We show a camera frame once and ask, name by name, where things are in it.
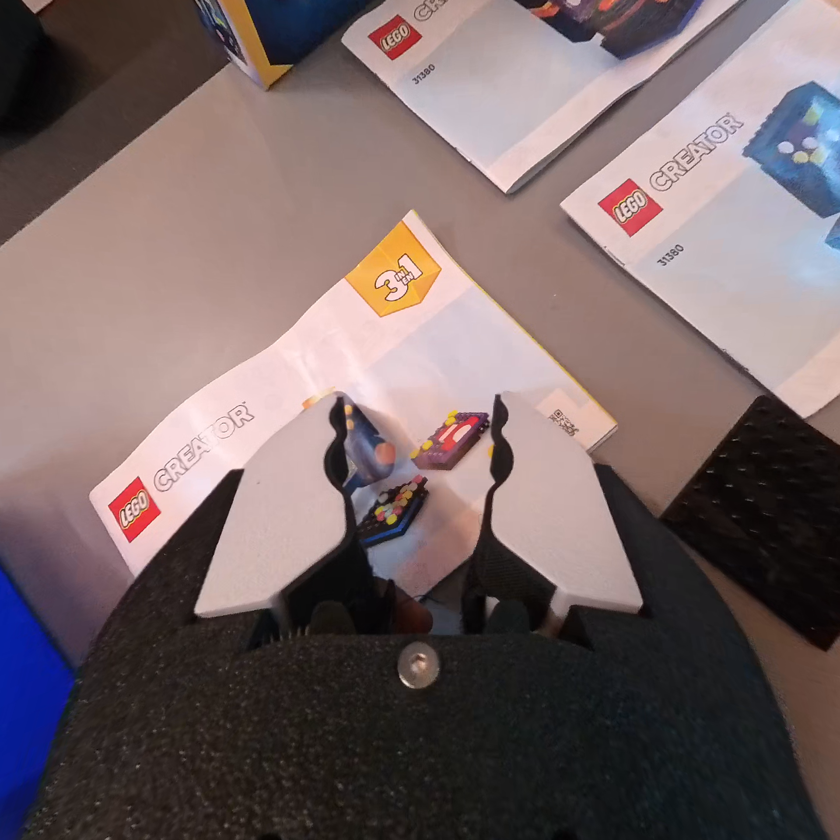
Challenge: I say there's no black studded baseplate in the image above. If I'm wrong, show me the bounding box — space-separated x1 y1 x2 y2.
659 394 840 651

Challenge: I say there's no instruction booklet with controller picture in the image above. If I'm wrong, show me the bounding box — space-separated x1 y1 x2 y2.
88 210 619 592

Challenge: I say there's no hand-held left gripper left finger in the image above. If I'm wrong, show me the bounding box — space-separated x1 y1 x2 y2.
195 392 378 634

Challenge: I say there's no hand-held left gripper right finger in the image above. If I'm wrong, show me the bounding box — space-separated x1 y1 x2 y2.
461 392 644 632

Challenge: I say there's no instruction booklet with blue model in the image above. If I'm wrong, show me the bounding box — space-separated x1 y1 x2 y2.
560 0 840 419

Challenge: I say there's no blue and yellow toy box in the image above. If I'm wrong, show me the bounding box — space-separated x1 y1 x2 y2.
197 0 388 91

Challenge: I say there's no instruction booklet with dark model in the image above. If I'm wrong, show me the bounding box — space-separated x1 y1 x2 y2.
341 0 746 194

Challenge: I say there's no blue plastic bin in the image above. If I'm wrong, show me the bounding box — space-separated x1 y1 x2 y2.
0 561 76 840

